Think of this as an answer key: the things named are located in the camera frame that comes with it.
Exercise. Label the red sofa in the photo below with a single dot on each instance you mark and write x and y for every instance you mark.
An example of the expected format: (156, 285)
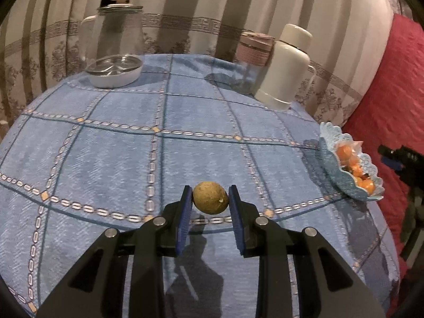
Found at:
(381, 99)

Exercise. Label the beige striped patterned curtain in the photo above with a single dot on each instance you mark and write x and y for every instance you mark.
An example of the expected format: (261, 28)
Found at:
(198, 6)

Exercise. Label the blue checked tablecloth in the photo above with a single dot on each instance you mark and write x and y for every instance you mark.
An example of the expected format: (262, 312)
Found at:
(116, 159)

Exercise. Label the glass pitcher with white base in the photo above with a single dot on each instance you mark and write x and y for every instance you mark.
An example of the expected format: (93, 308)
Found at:
(112, 33)

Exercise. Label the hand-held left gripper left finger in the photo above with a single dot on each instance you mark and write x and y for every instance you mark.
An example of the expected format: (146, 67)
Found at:
(184, 218)

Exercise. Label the white thermos jug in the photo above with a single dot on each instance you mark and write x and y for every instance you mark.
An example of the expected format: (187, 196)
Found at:
(285, 73)

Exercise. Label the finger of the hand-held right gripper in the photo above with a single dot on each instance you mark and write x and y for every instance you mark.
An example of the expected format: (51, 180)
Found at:
(392, 155)

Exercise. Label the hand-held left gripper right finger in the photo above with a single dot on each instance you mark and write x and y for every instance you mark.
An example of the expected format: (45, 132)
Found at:
(237, 220)

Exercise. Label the large orange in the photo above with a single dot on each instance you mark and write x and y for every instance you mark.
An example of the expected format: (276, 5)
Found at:
(367, 186)

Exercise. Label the small mandarin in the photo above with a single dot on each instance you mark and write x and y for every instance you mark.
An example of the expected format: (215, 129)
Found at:
(358, 170)

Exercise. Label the glass jar with pink lid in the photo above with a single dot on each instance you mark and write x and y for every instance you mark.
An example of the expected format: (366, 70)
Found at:
(253, 51)

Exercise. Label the brownish round fruit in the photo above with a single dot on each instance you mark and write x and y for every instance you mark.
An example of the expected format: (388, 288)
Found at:
(210, 197)

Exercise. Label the light blue lattice basket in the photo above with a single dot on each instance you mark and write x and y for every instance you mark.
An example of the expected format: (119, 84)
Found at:
(334, 169)

